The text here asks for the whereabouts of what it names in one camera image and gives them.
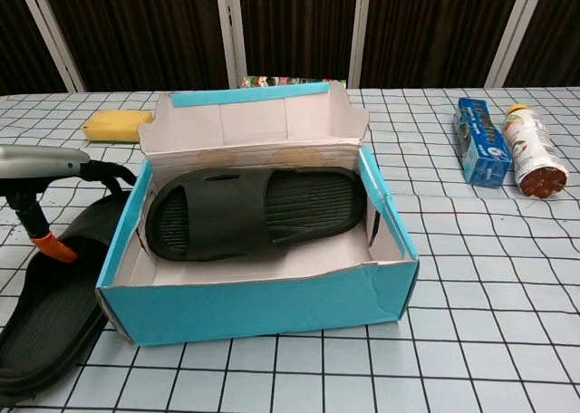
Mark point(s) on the black rubber slipper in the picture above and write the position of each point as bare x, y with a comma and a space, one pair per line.
226, 214
45, 322

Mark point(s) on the colourful printed package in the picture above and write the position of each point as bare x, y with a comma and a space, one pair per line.
272, 81

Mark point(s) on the light blue checked tablecloth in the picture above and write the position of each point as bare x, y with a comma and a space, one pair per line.
453, 340

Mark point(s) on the light blue cardboard shoe box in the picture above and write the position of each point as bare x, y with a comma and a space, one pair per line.
254, 309

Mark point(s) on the white bottle with yellow cap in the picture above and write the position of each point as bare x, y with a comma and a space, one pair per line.
532, 150

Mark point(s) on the white metal frame strut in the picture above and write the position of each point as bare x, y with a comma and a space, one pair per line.
231, 32
54, 37
362, 28
509, 32

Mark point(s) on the blue cardboard carton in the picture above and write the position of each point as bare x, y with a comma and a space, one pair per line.
482, 141

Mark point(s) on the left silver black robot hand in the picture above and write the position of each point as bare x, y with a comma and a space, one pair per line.
41, 164

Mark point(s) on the yellow sponge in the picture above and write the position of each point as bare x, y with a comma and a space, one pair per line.
115, 125

